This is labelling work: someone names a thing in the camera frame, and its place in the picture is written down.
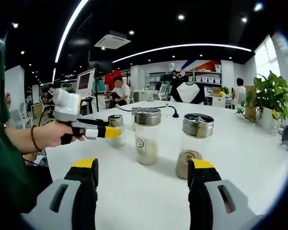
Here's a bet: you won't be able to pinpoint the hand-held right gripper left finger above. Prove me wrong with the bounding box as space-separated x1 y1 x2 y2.
21 158 99 230

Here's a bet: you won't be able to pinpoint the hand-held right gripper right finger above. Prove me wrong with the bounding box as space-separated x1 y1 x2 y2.
187 158 264 230

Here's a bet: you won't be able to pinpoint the small seasoning bottle beige contents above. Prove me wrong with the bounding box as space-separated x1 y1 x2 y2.
107 115 126 148

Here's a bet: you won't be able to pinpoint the small seasoning bottle white contents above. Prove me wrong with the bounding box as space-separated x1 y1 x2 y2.
131 106 143 131

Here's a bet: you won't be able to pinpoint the tall seasoning bottle cream contents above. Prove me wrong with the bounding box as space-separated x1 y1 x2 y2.
133 108 162 166

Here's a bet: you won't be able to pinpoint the tall seasoning bottle brown contents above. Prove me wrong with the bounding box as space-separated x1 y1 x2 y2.
175 113 216 180

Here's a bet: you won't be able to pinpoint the person's left hand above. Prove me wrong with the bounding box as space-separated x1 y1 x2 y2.
41 119 85 150

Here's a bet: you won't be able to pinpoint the computer monitor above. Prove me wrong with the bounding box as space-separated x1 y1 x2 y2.
75 68 96 96

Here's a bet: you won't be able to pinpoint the curved ceiling light strip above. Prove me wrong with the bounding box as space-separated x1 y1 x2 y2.
112 44 252 64
54 0 90 63

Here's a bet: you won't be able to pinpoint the ceiling air conditioner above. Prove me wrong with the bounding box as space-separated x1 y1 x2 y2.
94 30 132 50

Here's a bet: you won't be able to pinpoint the white office chair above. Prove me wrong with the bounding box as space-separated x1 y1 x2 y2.
158 84 168 100

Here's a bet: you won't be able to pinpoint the grey storage shelf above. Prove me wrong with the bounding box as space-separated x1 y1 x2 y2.
145 63 223 84

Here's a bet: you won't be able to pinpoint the person's green shirt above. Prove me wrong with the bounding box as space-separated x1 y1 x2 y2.
0 35 53 216

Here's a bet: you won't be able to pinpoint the black and white raglan shirt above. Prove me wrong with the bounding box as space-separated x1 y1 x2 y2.
169 81 205 104

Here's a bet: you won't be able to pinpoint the brown paper bag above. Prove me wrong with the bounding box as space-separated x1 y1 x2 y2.
244 85 257 123

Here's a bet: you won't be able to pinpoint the row of white storage boxes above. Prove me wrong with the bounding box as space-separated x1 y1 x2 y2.
194 76 222 84

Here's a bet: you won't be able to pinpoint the green plant in white pot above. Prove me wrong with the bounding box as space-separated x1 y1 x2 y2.
240 70 288 135

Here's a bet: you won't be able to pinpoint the group of ceiling spotlights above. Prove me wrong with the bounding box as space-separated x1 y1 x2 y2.
12 2 264 59

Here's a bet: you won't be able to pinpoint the bright window with blinds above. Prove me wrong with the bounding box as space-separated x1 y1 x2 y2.
254 34 281 80

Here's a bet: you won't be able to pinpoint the brown bead bracelet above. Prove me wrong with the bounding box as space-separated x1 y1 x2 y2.
30 124 43 153

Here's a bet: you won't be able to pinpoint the black power cable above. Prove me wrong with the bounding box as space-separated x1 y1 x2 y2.
110 105 179 118

